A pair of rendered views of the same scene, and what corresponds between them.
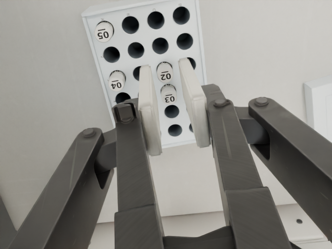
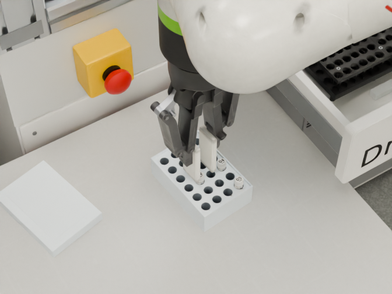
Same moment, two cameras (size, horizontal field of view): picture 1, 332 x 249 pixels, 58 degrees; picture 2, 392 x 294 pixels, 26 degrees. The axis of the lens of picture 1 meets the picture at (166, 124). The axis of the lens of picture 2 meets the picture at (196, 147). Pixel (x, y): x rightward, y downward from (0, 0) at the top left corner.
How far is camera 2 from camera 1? 0.95 m
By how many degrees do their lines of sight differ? 20
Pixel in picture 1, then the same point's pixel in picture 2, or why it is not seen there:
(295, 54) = (120, 230)
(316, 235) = (25, 126)
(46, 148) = (240, 119)
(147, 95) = (214, 147)
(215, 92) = (187, 160)
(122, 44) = (227, 182)
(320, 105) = (87, 206)
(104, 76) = (228, 165)
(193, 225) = (112, 102)
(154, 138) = (205, 132)
